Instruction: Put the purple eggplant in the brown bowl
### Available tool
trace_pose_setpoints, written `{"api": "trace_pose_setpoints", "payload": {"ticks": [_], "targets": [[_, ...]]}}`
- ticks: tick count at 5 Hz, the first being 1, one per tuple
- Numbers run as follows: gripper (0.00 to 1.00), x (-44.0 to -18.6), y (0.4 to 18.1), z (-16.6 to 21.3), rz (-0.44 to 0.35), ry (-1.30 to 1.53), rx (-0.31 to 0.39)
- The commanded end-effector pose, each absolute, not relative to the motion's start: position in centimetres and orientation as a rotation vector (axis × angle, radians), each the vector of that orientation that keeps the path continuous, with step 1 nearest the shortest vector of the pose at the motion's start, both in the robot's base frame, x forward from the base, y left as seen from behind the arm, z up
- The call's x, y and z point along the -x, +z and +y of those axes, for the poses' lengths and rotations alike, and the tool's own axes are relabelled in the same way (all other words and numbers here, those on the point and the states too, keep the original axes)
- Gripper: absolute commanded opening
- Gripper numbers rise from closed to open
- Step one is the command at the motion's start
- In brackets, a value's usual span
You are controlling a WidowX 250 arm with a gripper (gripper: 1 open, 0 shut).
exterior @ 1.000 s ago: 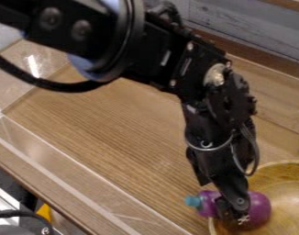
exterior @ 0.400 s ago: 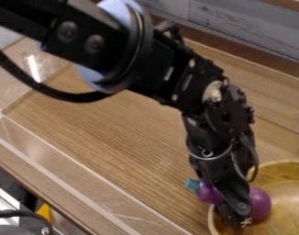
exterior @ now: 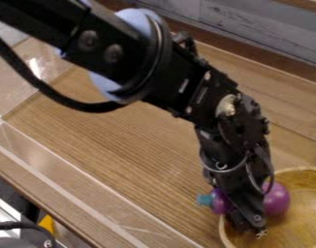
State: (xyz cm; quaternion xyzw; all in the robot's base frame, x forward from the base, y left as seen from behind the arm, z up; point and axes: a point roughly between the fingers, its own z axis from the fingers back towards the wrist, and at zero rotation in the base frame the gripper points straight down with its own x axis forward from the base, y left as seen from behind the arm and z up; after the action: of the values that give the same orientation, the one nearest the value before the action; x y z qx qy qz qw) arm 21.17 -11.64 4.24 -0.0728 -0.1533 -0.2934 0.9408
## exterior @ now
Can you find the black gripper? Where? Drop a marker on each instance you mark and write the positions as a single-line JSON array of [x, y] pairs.
[[236, 158]]

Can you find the purple toy eggplant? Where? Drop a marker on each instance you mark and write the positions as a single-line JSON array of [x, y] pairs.
[[276, 201]]

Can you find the brown wooden bowl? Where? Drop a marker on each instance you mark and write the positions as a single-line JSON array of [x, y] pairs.
[[291, 230]]

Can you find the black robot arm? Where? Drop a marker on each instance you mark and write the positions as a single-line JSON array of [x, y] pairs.
[[141, 62]]

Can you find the black yellow device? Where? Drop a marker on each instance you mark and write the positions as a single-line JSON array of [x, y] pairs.
[[20, 228]]

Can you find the clear acrylic front wall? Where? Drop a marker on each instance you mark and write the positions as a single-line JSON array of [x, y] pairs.
[[102, 217]]

